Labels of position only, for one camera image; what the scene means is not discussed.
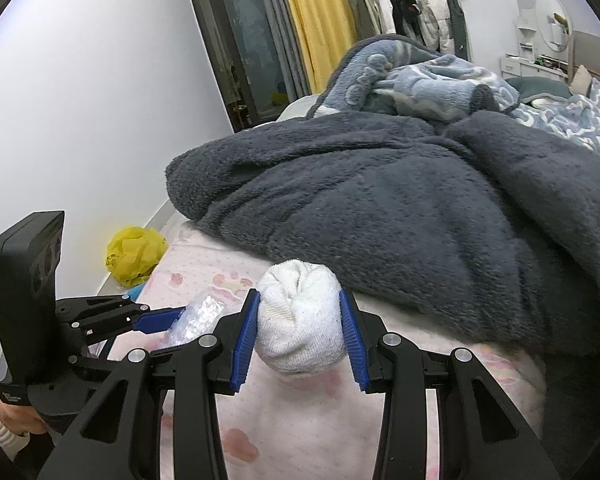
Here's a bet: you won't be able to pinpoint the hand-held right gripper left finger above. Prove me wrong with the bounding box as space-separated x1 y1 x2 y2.
37 287 262 480

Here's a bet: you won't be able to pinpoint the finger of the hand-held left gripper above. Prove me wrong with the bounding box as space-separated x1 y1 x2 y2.
54 295 187 344
69 336 127 377

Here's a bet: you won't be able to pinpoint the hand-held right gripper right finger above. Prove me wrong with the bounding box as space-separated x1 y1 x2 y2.
337 290 561 480

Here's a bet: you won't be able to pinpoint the clear plastic wrapper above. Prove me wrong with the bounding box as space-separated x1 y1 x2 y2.
157 293 242 352

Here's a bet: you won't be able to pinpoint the white sock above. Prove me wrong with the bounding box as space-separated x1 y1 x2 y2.
255 258 349 377

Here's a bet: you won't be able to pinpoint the person's left hand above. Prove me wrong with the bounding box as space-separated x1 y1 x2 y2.
2 401 49 435

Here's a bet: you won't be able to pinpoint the yellow plastic bag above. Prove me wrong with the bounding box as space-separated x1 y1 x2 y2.
104 226 169 289

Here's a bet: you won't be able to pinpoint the pink printed bed sheet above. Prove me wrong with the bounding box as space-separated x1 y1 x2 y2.
97 220 549 480

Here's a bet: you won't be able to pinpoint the dark grey fleece blanket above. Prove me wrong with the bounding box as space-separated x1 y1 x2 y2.
164 110 600 363

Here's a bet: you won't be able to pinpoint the blue patterned fleece blanket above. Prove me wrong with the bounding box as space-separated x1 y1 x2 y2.
310 34 600 164

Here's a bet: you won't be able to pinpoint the dark glass window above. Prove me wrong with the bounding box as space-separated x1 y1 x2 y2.
182 0 302 134

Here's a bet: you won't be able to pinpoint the grey curtain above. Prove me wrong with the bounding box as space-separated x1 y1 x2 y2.
257 0 314 102

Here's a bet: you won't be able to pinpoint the grey pillow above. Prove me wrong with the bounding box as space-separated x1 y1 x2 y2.
505 77 572 107

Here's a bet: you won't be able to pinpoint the yellow curtain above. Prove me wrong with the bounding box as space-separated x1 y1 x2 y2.
273 0 357 94

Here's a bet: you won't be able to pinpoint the white dresser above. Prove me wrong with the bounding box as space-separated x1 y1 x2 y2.
500 14 576 80

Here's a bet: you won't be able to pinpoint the hanging clothes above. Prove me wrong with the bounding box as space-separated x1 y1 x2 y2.
355 0 472 59

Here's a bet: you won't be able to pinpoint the round mirror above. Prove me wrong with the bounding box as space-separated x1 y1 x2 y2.
534 0 574 54

